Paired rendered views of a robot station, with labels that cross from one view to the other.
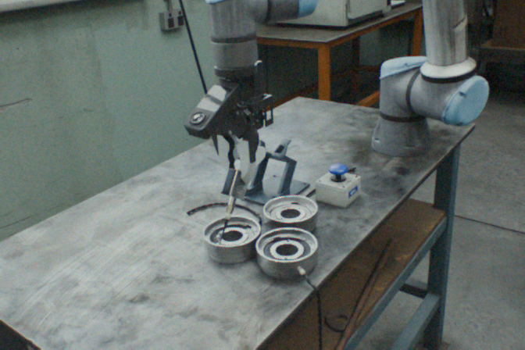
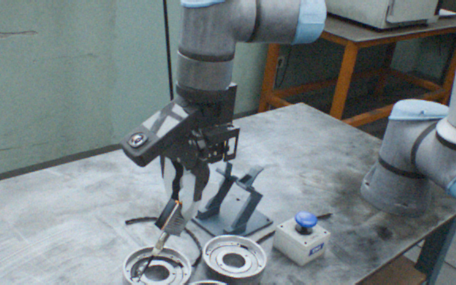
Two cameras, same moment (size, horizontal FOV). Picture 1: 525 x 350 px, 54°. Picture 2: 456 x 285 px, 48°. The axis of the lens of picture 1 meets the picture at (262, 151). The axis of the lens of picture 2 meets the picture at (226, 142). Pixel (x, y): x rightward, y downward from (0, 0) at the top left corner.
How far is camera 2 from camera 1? 22 cm
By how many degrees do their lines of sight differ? 6
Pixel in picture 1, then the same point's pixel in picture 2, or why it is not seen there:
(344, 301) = not seen: outside the picture
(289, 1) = (284, 23)
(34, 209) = (17, 142)
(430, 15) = not seen: outside the picture
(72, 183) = (60, 124)
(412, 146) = (404, 204)
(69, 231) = not seen: outside the picture
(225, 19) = (196, 30)
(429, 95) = (438, 159)
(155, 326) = not seen: outside the picture
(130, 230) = (57, 226)
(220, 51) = (184, 66)
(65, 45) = not seen: outside the picture
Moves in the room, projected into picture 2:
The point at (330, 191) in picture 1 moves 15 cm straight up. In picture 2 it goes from (289, 241) to (306, 168)
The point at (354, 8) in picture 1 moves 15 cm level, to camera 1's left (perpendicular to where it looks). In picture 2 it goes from (396, 11) to (367, 7)
